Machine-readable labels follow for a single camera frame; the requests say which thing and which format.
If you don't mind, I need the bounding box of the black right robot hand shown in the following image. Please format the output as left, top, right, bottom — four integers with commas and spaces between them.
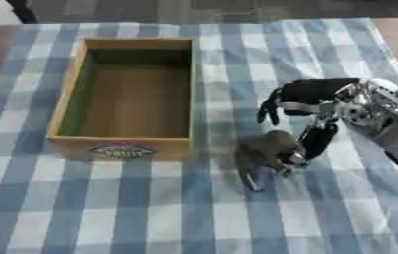
255, 77, 364, 167

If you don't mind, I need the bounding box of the tan cardboard box green inside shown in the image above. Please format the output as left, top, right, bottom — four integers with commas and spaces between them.
44, 37, 200, 161

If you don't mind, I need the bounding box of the grey-brown soft toy monkey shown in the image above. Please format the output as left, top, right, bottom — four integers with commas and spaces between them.
233, 129, 303, 193

